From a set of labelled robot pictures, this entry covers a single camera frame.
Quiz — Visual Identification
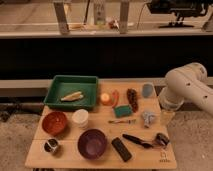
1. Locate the right metal post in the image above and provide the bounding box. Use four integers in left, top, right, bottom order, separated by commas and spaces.
119, 0, 130, 34

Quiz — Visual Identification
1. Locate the orange round fruit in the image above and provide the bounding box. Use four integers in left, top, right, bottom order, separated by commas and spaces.
100, 93, 111, 105

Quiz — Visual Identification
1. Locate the orange bowl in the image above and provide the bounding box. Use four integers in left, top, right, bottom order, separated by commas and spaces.
42, 111, 68, 136

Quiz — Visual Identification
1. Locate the black binder clip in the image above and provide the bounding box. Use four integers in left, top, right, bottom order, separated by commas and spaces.
155, 133, 170, 146

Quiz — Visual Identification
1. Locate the blue grey cup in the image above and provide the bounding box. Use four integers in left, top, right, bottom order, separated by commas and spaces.
142, 84, 154, 98

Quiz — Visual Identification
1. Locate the metal post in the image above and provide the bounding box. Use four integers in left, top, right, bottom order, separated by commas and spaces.
53, 0, 69, 34
119, 0, 130, 34

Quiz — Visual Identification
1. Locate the green plastic tray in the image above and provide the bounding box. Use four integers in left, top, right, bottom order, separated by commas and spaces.
44, 75, 98, 111

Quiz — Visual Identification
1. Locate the black brush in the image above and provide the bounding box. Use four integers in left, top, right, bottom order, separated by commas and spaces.
122, 134, 153, 149

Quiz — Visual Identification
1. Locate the purple bowl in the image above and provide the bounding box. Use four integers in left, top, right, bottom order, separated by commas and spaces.
77, 129, 107, 160

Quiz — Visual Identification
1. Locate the grey crumpled cloth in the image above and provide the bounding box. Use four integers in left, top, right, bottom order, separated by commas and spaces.
142, 111, 156, 128

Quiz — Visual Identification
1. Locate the small metal tin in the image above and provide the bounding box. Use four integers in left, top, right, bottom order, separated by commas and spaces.
44, 139, 60, 154

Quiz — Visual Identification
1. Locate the left metal post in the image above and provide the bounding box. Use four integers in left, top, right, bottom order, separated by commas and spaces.
53, 0, 69, 34

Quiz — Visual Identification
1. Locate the dark red pinecone object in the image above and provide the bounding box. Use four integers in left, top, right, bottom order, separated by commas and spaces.
127, 89, 138, 112

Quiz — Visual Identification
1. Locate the black monitor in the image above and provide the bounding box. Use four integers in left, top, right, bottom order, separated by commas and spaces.
147, 0, 209, 28

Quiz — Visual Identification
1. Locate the green sponge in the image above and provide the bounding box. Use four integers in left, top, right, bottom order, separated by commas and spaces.
114, 105, 133, 118

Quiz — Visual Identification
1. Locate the black rectangular remote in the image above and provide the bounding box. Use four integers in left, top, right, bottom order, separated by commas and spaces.
111, 137, 132, 162

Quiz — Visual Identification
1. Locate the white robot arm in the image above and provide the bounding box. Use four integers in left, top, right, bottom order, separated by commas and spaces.
158, 62, 213, 116

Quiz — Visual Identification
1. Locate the white cup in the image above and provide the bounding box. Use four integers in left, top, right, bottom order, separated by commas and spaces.
72, 109, 89, 128

